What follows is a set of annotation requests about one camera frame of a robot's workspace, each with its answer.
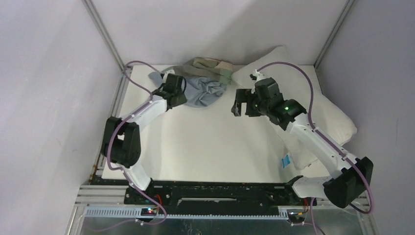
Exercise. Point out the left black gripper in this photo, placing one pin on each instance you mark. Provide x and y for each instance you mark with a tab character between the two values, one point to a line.
183	99

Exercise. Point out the grey slotted cable duct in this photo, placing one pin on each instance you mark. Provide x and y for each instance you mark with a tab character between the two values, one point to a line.
142	212

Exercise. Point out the grey-blue pillowcase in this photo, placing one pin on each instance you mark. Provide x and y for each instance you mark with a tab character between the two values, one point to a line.
206	79

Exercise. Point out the right aluminium frame post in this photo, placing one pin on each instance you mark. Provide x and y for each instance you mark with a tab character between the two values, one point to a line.
347	8

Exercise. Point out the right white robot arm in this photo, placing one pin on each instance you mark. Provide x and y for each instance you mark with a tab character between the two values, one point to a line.
349	176

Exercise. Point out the left aluminium frame post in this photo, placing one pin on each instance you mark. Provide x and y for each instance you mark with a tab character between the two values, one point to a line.
102	30

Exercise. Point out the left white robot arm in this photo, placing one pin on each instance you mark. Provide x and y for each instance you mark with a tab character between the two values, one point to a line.
121	143

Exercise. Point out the white pillow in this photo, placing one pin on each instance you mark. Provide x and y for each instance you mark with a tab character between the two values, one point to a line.
277	64

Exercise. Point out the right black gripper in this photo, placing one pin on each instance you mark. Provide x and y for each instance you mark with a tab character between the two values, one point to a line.
243	95

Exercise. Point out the aluminium base frame rails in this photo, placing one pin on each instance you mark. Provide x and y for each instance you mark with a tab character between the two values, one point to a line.
110	193

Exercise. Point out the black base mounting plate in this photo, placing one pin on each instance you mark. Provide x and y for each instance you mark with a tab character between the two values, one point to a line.
217	197

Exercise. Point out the aluminium frame post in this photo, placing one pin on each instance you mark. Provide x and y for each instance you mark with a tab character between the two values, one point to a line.
102	30
347	8

